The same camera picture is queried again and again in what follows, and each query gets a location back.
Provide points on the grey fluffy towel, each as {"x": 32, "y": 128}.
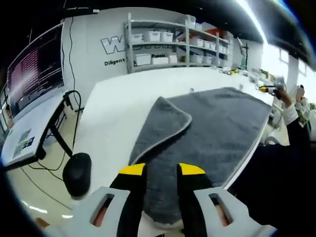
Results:
{"x": 217, "y": 123}

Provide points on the person's right hand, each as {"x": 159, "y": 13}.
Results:
{"x": 285, "y": 98}

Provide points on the assorted white desk items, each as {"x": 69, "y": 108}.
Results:
{"x": 256, "y": 75}

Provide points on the yellow black tool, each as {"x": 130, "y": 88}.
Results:
{"x": 233, "y": 72}

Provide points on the black computer mouse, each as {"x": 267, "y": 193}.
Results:
{"x": 76, "y": 172}

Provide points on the ceiling light strip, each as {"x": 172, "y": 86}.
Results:
{"x": 256, "y": 19}

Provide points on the person in black clothing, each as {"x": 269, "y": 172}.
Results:
{"x": 271, "y": 197}

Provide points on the grey metal shelf rack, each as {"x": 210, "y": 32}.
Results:
{"x": 186, "y": 44}

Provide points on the white monitor desk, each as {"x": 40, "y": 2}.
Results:
{"x": 27, "y": 126}

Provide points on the row of white storage bins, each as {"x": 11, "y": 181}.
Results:
{"x": 154, "y": 35}

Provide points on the large curved monitor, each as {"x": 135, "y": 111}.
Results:
{"x": 37, "y": 71}

